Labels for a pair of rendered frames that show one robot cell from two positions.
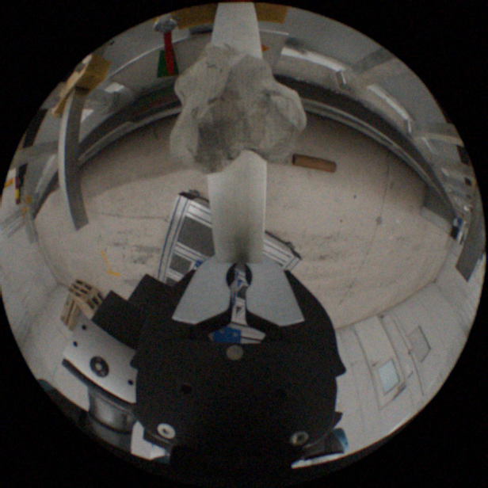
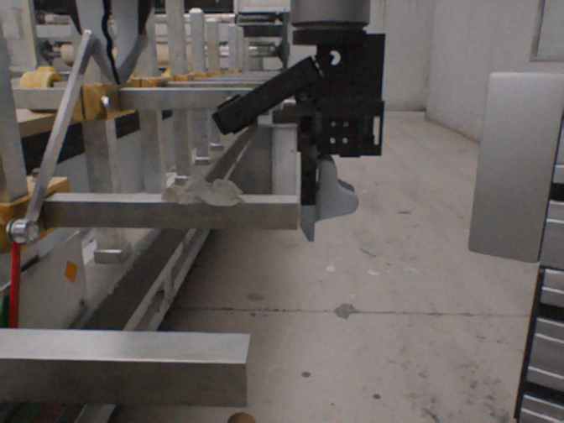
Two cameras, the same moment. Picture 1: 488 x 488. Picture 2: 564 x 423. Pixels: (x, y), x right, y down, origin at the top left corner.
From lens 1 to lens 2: 0.50 m
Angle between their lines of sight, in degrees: 78
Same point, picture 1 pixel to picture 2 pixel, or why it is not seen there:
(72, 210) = (200, 338)
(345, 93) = (133, 260)
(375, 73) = not seen: hidden behind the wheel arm
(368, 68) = not seen: hidden behind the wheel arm
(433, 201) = (252, 190)
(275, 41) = (76, 250)
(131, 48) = not seen: outside the picture
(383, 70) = (116, 188)
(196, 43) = (32, 284)
